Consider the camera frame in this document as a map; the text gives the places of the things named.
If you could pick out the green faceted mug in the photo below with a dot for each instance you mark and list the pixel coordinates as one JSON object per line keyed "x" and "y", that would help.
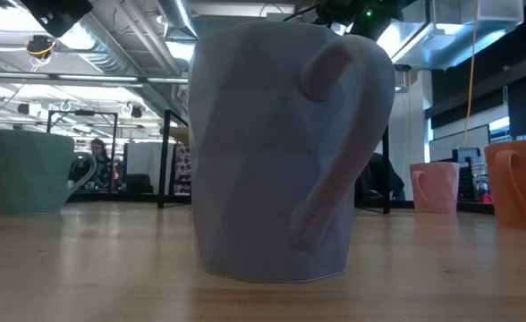
{"x": 26, "y": 174}

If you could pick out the grey faceted mug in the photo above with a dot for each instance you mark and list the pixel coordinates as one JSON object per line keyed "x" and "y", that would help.
{"x": 254, "y": 156}

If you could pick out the pink faceted mug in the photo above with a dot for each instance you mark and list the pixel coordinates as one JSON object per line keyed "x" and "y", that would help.
{"x": 437, "y": 188}

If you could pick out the person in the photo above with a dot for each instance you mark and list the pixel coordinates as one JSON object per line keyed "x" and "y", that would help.
{"x": 379, "y": 179}
{"x": 98, "y": 156}

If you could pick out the grey desk partition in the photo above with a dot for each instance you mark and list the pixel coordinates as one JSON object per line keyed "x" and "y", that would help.
{"x": 451, "y": 143}

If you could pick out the white office partition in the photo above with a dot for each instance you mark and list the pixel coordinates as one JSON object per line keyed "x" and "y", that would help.
{"x": 144, "y": 156}

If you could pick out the black keyboard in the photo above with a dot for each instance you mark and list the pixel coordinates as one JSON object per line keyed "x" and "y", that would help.
{"x": 466, "y": 183}

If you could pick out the dotted background panel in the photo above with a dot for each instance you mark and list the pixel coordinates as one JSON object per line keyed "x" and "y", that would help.
{"x": 182, "y": 170}

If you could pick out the clear plastic bottle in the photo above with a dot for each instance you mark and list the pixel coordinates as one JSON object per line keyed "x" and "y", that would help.
{"x": 483, "y": 179}

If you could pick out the black aluminium table frame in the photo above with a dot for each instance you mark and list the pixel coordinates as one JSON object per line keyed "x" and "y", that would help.
{"x": 370, "y": 205}

